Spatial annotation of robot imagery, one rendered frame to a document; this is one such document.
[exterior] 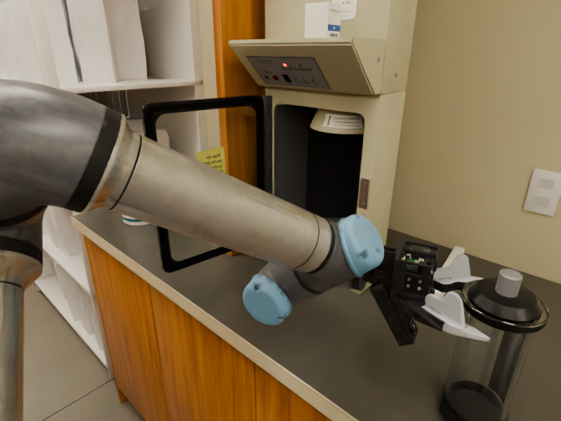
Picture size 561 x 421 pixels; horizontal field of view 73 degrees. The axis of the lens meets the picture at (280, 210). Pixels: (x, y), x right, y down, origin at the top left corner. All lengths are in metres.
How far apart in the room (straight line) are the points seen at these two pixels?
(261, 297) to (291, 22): 0.62
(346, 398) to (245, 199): 0.45
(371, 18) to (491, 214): 0.67
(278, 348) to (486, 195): 0.74
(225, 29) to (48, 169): 0.71
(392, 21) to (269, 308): 0.57
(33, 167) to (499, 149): 1.07
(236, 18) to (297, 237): 0.68
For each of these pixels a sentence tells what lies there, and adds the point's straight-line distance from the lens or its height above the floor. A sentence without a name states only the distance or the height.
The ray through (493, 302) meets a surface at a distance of 0.59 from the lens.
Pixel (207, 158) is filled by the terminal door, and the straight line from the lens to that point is 0.91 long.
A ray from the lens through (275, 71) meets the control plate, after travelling 0.88.
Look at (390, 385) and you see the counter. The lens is 0.77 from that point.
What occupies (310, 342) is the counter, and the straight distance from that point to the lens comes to 0.82.
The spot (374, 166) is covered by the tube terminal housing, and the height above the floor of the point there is 1.26.
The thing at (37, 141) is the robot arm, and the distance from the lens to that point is 0.33.
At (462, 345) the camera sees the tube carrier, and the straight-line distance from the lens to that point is 0.65.
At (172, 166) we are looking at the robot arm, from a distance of 0.36.
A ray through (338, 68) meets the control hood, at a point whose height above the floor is 1.46.
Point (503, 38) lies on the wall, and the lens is 1.17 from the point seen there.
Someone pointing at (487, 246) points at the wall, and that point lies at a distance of 1.26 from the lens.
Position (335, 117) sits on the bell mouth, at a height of 1.35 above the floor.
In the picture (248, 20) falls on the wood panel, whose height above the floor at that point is 1.56.
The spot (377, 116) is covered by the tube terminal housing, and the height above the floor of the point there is 1.37.
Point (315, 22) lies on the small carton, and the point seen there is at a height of 1.54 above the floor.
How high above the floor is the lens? 1.49
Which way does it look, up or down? 23 degrees down
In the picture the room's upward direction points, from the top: straight up
